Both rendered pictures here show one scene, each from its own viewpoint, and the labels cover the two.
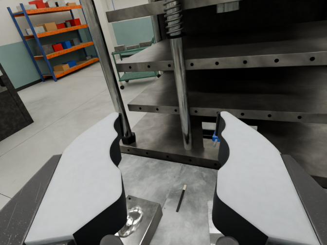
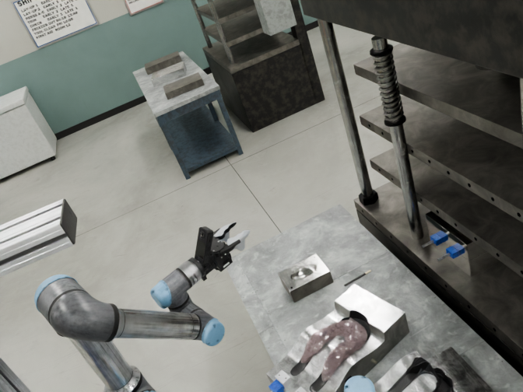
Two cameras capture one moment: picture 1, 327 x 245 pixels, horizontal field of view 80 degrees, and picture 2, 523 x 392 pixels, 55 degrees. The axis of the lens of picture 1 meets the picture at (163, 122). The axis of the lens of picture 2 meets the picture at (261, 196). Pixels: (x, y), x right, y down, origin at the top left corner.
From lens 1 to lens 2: 1.59 m
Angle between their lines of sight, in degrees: 45
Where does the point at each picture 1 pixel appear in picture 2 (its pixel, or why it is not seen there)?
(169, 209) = (341, 281)
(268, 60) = (463, 180)
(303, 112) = (499, 250)
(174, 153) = (395, 236)
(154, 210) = (322, 273)
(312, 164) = (512, 316)
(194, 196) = (368, 282)
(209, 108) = (430, 203)
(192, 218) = not seen: hidden behind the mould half
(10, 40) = not seen: outside the picture
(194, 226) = not seen: hidden behind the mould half
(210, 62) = (424, 157)
